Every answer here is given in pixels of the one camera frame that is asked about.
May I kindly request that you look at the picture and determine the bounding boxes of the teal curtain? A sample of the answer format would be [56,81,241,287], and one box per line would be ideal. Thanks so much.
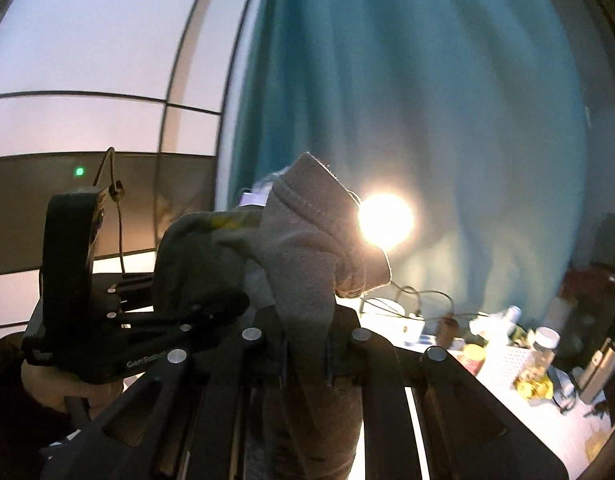
[228,0,588,321]

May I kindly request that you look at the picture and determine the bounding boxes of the thin black charger cable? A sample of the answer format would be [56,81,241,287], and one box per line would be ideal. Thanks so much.
[387,285,455,321]

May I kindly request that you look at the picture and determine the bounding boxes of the dark cabinet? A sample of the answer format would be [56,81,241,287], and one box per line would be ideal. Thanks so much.
[562,212,615,351]

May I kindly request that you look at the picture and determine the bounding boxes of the white perforated basket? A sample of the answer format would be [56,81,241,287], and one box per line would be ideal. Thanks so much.
[480,342,533,391]

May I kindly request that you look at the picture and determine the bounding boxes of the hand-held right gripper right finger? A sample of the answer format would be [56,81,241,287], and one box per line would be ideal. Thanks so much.
[325,305,571,480]

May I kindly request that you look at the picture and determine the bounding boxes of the white desk lamp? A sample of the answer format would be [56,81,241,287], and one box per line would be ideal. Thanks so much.
[357,192,415,251]

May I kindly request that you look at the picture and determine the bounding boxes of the red can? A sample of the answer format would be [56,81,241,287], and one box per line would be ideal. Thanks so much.
[457,342,488,376]

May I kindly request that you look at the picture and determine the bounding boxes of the frosted window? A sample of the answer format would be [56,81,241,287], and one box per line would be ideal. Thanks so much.
[0,0,268,341]

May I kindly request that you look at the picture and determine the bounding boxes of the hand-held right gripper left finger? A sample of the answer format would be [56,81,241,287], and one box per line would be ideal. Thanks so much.
[40,305,288,480]

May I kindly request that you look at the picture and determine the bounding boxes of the brown t-shirt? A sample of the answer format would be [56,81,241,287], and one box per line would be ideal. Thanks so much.
[152,152,393,480]

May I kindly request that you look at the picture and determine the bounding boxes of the clear jar with white lid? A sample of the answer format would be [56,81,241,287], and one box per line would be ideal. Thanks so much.
[530,326,561,376]

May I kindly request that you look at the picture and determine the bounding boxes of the steel thermos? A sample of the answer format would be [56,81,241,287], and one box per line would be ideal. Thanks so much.
[580,337,615,403]

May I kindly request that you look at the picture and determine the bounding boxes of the white textured tablecloth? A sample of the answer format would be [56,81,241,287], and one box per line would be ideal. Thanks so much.
[357,310,613,480]

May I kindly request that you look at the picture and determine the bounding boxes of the person's left hand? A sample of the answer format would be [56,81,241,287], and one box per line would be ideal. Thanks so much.
[22,360,124,415]

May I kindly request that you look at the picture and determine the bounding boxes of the yellow snack packet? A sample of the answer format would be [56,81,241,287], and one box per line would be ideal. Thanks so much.
[512,375,555,401]

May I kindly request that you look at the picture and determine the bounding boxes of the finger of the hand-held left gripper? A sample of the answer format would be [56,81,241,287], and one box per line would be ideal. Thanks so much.
[108,292,251,347]

